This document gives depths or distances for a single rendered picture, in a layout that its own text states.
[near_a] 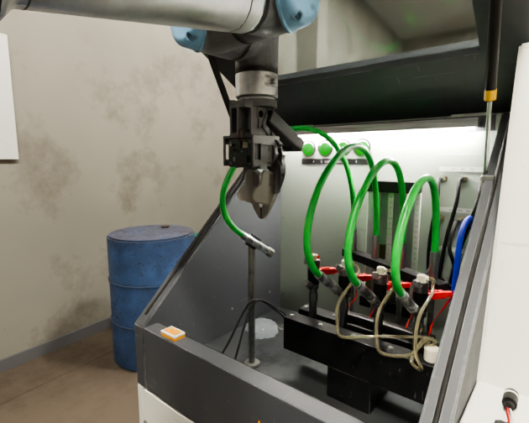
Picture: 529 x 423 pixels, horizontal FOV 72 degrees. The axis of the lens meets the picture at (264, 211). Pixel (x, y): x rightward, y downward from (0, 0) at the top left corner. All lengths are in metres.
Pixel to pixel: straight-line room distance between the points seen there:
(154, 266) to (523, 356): 1.98
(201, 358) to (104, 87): 2.61
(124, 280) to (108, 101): 1.43
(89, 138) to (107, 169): 0.27
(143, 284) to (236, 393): 1.71
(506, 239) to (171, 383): 0.73
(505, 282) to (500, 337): 0.09
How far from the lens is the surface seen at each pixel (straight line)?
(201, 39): 0.59
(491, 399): 0.73
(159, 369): 0.95
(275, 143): 0.66
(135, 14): 0.40
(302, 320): 0.89
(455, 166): 1.01
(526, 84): 0.81
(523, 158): 0.77
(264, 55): 0.66
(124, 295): 2.49
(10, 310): 2.95
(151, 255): 2.35
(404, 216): 0.63
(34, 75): 2.93
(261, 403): 0.73
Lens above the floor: 1.35
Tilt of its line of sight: 8 degrees down
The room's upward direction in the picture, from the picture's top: straight up
